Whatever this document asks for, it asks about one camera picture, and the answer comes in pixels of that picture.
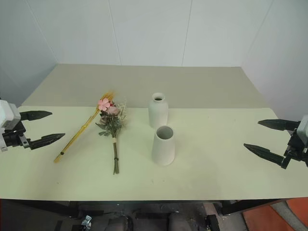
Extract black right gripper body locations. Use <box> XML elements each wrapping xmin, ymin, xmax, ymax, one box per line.
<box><xmin>283</xmin><ymin>129</ymin><xmax>308</xmax><ymax>167</ymax></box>

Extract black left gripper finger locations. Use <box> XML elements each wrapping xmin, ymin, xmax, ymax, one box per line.
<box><xmin>28</xmin><ymin>133</ymin><xmax>66</xmax><ymax>151</ymax></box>
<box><xmin>19</xmin><ymin>110</ymin><xmax>53</xmax><ymax>122</ymax></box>

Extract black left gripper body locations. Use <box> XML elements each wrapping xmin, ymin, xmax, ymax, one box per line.
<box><xmin>2</xmin><ymin>124</ymin><xmax>32</xmax><ymax>150</ymax></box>

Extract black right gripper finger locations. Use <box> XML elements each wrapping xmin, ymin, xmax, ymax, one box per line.
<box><xmin>243</xmin><ymin>143</ymin><xmax>290</xmax><ymax>170</ymax></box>
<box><xmin>257</xmin><ymin>118</ymin><xmax>302</xmax><ymax>132</ymax></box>

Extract white cone-shaped ceramic vase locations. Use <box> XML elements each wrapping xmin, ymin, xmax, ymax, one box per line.
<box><xmin>151</xmin><ymin>125</ymin><xmax>175</xmax><ymax>167</ymax></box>

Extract white bottle-shaped ceramic vase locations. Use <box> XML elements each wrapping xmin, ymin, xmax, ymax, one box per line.
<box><xmin>148</xmin><ymin>92</ymin><xmax>168</xmax><ymax>128</ymax></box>

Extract yellow dried wheat stalk bundle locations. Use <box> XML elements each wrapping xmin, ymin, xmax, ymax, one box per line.
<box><xmin>53</xmin><ymin>90</ymin><xmax>114</xmax><ymax>164</ymax></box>

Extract orange floor mat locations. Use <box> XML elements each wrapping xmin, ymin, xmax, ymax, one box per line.
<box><xmin>242</xmin><ymin>192</ymin><xmax>308</xmax><ymax>231</ymax></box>

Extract pink dried flower bouquet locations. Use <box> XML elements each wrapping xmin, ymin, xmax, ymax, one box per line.
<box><xmin>95</xmin><ymin>97</ymin><xmax>128</xmax><ymax>175</ymax></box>

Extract silver metal caster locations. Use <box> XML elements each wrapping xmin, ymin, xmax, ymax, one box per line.
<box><xmin>81</xmin><ymin>215</ymin><xmax>93</xmax><ymax>227</ymax></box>

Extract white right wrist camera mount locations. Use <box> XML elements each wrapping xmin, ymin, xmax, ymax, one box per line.
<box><xmin>296</xmin><ymin>115</ymin><xmax>308</xmax><ymax>145</ymax></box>

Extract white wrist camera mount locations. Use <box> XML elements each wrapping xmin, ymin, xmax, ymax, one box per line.
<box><xmin>296</xmin><ymin>115</ymin><xmax>308</xmax><ymax>145</ymax></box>
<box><xmin>0</xmin><ymin>99</ymin><xmax>22</xmax><ymax>153</ymax></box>

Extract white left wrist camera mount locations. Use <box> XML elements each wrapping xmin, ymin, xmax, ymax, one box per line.
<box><xmin>0</xmin><ymin>99</ymin><xmax>22</xmax><ymax>153</ymax></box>

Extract black metal table frame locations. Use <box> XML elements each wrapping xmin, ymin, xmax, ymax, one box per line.
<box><xmin>0</xmin><ymin>198</ymin><xmax>288</xmax><ymax>217</ymax></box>

